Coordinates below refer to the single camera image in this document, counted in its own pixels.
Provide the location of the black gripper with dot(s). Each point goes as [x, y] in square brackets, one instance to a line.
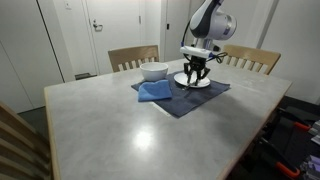
[195, 64]

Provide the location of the silver metal fork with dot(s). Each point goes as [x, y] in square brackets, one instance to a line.
[186, 88]

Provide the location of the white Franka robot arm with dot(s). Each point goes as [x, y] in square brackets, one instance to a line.
[213, 20]

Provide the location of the white round plate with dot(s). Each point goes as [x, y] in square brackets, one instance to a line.
[180, 79]

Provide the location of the black door latch plate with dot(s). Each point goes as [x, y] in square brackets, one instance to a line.
[168, 26]

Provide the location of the navy blue cloth placemat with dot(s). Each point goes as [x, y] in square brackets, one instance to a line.
[200, 98]

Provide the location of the white ceramic bowl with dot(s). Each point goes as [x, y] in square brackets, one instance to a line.
[154, 71]

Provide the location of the light blue folded cloth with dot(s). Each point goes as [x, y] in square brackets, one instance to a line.
[155, 90]

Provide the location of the light wooden slat-back chair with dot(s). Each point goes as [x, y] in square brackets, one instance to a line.
[20, 146]
[253, 53]
[133, 53]

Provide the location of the dark low floor item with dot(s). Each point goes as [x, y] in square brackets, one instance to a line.
[85, 76]

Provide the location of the black perforated mounting board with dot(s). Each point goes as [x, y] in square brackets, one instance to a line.
[293, 146]

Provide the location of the white bar wrist camera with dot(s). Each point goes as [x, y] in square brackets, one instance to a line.
[196, 51]

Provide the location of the silver metal bracket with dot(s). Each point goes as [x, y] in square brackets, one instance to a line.
[315, 131]

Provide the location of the small white wall switch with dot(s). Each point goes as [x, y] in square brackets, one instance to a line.
[67, 5]

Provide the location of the aluminium extrusion rail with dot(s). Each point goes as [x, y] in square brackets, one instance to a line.
[311, 166]

